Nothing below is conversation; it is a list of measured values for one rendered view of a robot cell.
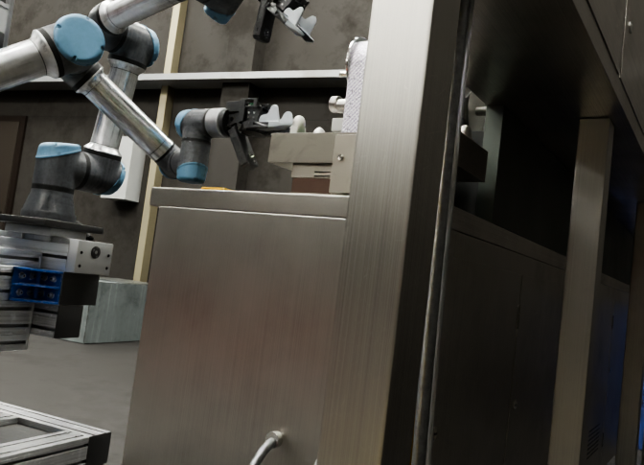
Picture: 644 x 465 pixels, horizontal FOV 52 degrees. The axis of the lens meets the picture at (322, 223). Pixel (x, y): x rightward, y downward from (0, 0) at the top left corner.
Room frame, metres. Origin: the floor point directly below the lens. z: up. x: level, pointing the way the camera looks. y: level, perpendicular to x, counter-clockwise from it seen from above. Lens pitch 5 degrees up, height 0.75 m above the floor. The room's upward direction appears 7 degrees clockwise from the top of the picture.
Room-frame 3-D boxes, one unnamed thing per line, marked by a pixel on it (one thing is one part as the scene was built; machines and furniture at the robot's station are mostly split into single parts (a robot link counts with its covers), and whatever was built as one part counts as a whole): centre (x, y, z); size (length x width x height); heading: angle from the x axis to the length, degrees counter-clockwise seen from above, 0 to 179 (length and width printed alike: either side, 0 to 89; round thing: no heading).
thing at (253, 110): (1.61, 0.22, 1.12); 0.12 x 0.08 x 0.09; 58
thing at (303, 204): (2.30, -0.58, 0.88); 2.52 x 0.66 x 0.04; 148
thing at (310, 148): (1.28, -0.09, 1.00); 0.40 x 0.16 x 0.06; 58
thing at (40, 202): (1.91, 0.79, 0.87); 0.15 x 0.15 x 0.10
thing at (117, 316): (5.94, 1.92, 0.51); 1.02 x 0.82 x 1.03; 155
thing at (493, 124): (2.24, -0.91, 1.02); 2.24 x 0.04 x 0.24; 148
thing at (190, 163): (1.71, 0.36, 1.01); 0.11 x 0.08 x 0.11; 31
